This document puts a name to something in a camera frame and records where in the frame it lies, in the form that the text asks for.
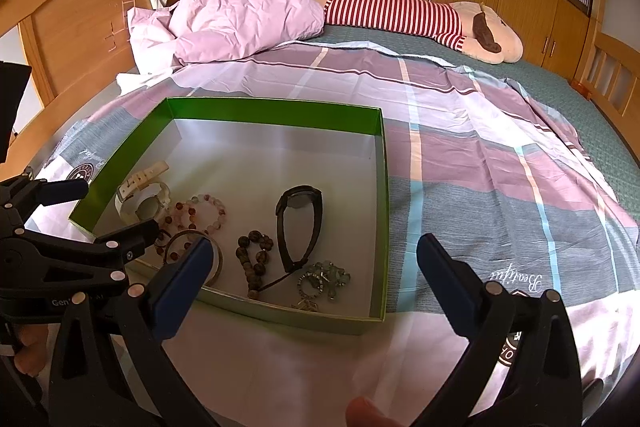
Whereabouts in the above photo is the green cardboard box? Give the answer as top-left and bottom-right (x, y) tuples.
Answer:
(68, 96), (390, 337)

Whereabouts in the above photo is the white wristwatch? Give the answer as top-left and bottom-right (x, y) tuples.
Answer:
(114, 160), (172, 224)

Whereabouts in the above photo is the pink bead bracelet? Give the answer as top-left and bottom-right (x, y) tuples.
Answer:
(158, 192), (227, 239)

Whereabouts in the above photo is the pink quilt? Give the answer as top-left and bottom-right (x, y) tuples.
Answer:
(126, 0), (327, 71)

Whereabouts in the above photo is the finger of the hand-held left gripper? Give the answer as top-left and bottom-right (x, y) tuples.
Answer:
(20, 218), (161, 287)
(0, 176), (89, 234)

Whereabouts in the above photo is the wooden footboard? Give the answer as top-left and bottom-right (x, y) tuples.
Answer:
(569, 31), (640, 138)

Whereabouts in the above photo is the person's right hand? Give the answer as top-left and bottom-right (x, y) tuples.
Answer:
(346, 396), (384, 427)

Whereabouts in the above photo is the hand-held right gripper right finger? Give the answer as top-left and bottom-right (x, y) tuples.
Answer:
(416, 233), (584, 427)

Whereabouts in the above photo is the striped plush toy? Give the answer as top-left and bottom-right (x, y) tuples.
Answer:
(294, 0), (525, 66)

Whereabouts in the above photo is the metal bangle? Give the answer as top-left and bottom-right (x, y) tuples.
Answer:
(162, 229), (225, 287)

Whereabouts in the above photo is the wooden headboard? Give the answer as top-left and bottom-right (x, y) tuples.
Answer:
(0, 0), (202, 168)

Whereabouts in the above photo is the person's left hand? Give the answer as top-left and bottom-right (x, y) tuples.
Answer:
(12, 324), (51, 376)

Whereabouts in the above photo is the dark wooden bead bracelet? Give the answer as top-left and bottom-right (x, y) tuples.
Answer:
(235, 230), (296, 301)

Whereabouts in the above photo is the plaid bed sheet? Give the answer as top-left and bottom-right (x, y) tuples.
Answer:
(24, 39), (640, 427)

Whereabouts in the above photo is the green mattress cover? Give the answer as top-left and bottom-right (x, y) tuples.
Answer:
(320, 24), (640, 220)

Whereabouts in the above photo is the black wristwatch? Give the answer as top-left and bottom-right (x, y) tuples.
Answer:
(275, 185), (324, 274)

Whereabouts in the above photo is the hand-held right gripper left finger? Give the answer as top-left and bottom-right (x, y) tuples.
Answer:
(47, 236), (221, 427)

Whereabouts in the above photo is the brown red bead bracelet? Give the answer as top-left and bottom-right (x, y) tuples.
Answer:
(154, 231), (202, 265)

